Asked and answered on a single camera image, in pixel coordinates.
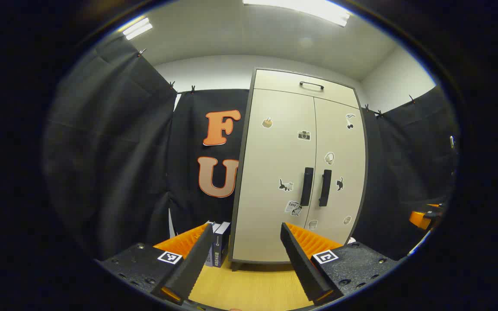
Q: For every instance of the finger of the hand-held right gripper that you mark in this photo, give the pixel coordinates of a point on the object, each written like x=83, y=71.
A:
x=419, y=218

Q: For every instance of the beige double-door shoe cabinet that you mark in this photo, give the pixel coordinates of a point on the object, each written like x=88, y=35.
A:
x=242, y=164

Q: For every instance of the small ceiling light panel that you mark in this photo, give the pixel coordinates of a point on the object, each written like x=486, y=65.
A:
x=136, y=28

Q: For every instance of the black backdrop cloth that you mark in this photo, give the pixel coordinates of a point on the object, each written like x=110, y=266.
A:
x=115, y=151

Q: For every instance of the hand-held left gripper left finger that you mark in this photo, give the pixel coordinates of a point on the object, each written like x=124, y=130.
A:
x=190, y=268

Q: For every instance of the beige cabinet door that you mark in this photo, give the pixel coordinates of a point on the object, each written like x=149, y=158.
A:
x=266, y=164
x=344, y=142

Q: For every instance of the beige cabinet drawer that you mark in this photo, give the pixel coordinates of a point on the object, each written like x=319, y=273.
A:
x=279, y=82

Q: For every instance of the dark blue book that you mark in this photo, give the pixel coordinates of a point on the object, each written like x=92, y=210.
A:
x=221, y=244

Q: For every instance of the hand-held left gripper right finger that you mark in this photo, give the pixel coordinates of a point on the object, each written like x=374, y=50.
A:
x=303, y=268

